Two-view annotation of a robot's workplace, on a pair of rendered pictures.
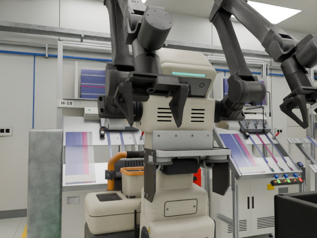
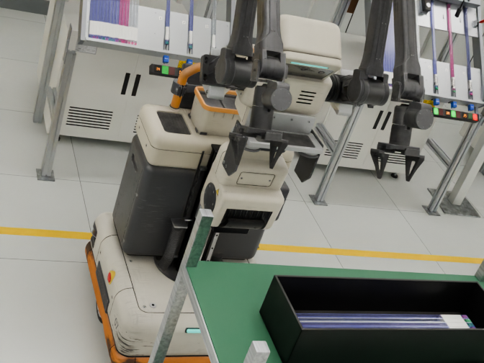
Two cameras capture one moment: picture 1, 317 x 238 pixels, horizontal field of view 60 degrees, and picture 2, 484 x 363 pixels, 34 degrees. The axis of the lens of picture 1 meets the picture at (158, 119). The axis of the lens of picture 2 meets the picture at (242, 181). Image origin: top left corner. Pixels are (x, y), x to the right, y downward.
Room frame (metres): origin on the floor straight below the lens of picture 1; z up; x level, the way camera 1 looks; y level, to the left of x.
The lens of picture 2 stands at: (-1.26, 0.27, 2.08)
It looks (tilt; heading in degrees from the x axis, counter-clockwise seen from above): 30 degrees down; 352
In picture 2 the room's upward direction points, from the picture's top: 20 degrees clockwise
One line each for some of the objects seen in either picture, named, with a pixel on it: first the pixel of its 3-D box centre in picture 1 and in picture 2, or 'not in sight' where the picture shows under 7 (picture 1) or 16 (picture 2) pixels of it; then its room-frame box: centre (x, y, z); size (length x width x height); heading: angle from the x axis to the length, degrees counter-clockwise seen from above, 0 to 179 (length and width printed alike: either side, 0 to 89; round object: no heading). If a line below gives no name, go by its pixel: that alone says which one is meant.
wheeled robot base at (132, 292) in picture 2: not in sight; (181, 287); (1.18, 0.01, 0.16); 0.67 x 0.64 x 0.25; 20
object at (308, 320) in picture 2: not in sight; (384, 329); (0.18, -0.36, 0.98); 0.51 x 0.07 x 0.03; 110
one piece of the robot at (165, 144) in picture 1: (185, 163); (274, 145); (0.91, -0.09, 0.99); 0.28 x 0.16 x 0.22; 110
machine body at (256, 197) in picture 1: (231, 202); (354, 104); (3.09, -0.82, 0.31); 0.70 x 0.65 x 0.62; 109
